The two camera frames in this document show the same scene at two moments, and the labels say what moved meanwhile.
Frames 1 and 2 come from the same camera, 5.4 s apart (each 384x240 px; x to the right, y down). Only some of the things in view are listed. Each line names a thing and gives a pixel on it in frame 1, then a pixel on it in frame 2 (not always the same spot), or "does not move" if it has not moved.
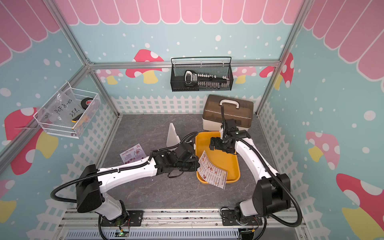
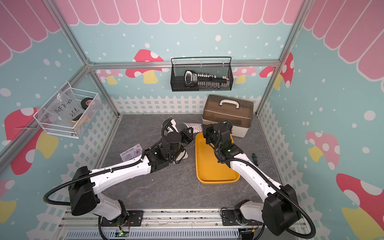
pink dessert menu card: (134, 154) does not move
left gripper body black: (190, 165) → (185, 140)
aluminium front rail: (185, 219) does not move
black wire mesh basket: (198, 74) does not move
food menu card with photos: (209, 173) → (197, 128)
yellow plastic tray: (227, 161) does not move
